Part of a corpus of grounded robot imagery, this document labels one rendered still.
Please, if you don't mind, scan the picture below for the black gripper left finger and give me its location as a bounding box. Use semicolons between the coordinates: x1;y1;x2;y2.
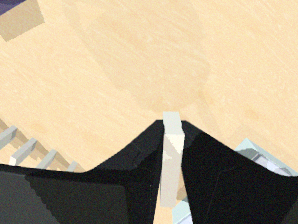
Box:
0;119;165;224

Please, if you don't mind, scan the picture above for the white domino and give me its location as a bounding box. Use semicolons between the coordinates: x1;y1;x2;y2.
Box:
9;137;37;165
36;149;57;169
160;111;185;208
65;160;77;172
0;125;17;149

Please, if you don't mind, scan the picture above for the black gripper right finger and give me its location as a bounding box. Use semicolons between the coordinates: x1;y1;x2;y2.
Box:
180;120;298;224

